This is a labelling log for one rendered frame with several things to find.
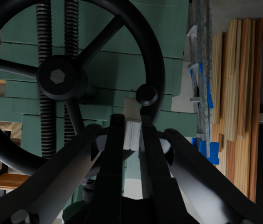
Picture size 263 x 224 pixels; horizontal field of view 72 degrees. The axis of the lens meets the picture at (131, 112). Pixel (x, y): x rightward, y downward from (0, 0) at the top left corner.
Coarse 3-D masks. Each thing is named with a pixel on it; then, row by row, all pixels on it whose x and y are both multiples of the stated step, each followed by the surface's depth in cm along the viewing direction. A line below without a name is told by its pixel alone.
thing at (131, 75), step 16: (0, 48) 43; (16, 48) 43; (32, 48) 43; (64, 48) 43; (32, 64) 43; (96, 64) 43; (112, 64) 43; (128, 64) 43; (144, 64) 43; (176, 64) 44; (16, 80) 43; (32, 80) 43; (96, 80) 43; (112, 80) 43; (128, 80) 43; (144, 80) 43; (176, 80) 44
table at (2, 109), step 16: (0, 96) 43; (0, 112) 43; (16, 112) 34; (32, 112) 34; (96, 112) 34; (112, 112) 43; (160, 112) 44; (176, 112) 44; (160, 128) 44; (176, 128) 44; (192, 128) 44
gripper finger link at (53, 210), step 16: (96, 128) 14; (80, 144) 12; (48, 160) 10; (64, 160) 10; (80, 160) 11; (32, 176) 9; (48, 176) 9; (64, 176) 10; (80, 176) 12; (16, 192) 8; (32, 192) 8; (48, 192) 8; (64, 192) 10; (0, 208) 7; (16, 208) 7; (32, 208) 8; (48, 208) 8
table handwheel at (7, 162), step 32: (0, 0) 24; (32, 0) 25; (96, 0) 25; (128, 0) 25; (0, 64) 25; (64, 64) 23; (160, 64) 25; (64, 96) 24; (160, 96) 25; (0, 160) 25; (32, 160) 25; (96, 160) 25
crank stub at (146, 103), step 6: (144, 84) 20; (150, 84) 20; (138, 90) 20; (144, 90) 19; (150, 90) 19; (156, 90) 20; (138, 96) 20; (144, 96) 19; (150, 96) 19; (156, 96) 20; (138, 102) 21; (144, 102) 20; (150, 102) 20
